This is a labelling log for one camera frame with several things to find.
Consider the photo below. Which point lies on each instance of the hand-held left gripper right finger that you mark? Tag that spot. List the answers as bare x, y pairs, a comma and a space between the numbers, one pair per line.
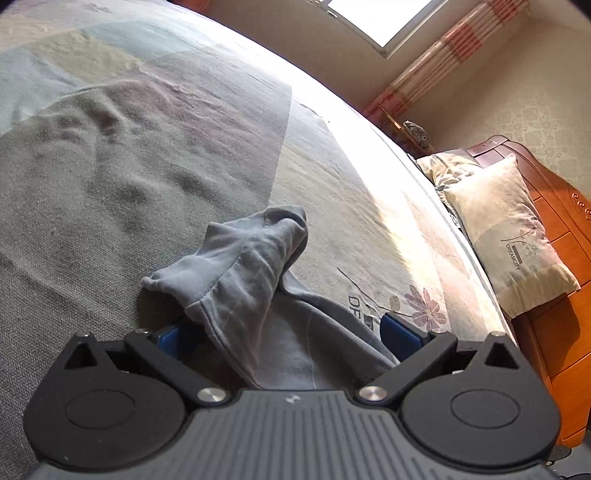
400, 336

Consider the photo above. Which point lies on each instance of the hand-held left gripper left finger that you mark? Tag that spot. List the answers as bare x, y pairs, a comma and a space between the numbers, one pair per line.
168, 340

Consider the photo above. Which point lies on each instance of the light grey pants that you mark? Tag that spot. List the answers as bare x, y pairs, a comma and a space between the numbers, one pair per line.
249, 286

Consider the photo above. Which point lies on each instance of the beige printed pillow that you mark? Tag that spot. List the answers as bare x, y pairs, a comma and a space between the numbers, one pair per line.
503, 230

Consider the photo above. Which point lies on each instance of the floral pillow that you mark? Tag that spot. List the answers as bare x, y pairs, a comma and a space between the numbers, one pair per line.
445, 166

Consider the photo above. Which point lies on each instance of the wooden headboard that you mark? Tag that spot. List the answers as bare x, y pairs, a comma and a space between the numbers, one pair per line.
565, 221

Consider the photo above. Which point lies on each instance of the small grey fabric object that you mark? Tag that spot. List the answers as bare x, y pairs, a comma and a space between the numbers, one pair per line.
415, 134

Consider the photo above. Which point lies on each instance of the patchwork bed sheet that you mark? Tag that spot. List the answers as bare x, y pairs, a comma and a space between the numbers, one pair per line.
138, 138

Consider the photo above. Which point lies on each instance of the small wooden shelf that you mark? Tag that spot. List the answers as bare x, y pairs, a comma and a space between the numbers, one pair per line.
392, 121

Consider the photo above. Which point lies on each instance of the pink striped curtain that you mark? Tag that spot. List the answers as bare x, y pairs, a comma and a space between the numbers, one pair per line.
443, 55

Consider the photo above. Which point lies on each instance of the window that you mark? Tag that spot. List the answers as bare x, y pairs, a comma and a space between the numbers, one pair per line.
392, 18

